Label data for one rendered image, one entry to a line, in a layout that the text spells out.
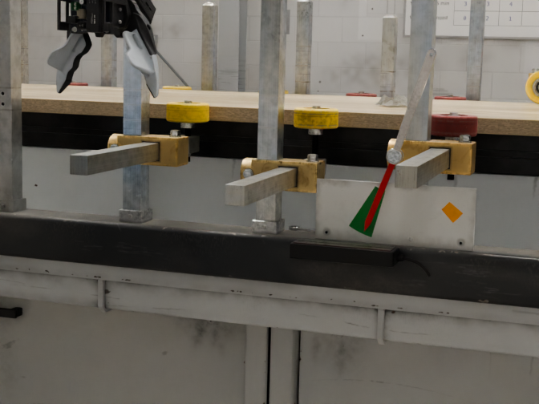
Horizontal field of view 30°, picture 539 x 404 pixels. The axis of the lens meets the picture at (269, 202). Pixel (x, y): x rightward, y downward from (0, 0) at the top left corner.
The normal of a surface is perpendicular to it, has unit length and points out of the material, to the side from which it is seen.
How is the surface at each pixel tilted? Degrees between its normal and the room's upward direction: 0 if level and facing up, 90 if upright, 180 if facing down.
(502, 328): 90
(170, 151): 90
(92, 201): 90
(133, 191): 90
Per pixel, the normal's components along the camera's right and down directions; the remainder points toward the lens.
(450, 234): -0.32, 0.13
